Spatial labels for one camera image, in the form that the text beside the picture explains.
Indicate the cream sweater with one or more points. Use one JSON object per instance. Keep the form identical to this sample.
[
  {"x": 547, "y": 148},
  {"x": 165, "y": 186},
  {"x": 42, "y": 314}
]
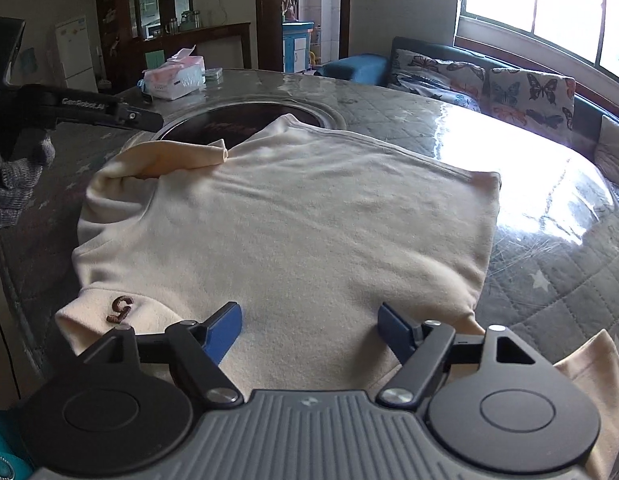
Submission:
[{"x": 309, "y": 231}]

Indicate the pink tissue pack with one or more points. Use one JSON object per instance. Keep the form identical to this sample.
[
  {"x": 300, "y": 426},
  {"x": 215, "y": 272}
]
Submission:
[{"x": 182, "y": 74}]

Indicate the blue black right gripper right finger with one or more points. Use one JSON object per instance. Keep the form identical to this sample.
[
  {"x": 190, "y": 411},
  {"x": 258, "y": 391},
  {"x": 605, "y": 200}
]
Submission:
[{"x": 426, "y": 351}]

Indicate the butterfly pillow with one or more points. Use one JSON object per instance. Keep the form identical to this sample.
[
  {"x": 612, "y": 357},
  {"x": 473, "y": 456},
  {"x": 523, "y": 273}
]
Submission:
[
  {"x": 458, "y": 83},
  {"x": 536, "y": 101}
]

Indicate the grey plain cushion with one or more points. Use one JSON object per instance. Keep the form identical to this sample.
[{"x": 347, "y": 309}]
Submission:
[{"x": 607, "y": 149}]

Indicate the white refrigerator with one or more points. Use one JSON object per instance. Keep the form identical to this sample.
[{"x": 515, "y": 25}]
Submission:
[{"x": 74, "y": 54}]

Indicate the butterfly pillow right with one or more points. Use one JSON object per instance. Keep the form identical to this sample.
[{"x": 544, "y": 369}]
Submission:
[{"x": 536, "y": 101}]

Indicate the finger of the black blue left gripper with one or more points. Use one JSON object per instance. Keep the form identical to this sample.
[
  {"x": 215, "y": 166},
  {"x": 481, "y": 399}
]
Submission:
[{"x": 83, "y": 107}]

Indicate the blue corner sofa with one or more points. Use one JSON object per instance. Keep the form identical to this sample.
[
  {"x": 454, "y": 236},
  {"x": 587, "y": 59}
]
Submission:
[{"x": 375, "y": 69}]

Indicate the butterfly pillow left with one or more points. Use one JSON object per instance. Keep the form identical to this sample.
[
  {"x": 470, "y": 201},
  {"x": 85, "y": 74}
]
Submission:
[{"x": 458, "y": 83}]

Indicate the blue white small cabinet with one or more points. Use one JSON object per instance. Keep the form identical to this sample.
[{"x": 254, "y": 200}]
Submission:
[{"x": 296, "y": 37}]

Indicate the dark wooden display cabinet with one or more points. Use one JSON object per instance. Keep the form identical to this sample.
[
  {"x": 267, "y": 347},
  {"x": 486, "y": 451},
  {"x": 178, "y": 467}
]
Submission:
[{"x": 137, "y": 35}]

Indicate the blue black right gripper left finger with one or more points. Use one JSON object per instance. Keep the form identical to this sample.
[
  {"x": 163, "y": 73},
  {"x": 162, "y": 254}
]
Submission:
[{"x": 193, "y": 351}]

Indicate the grey knit gloved hand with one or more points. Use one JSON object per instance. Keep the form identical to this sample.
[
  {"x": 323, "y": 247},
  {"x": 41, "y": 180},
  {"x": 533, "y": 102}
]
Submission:
[{"x": 18, "y": 177}]

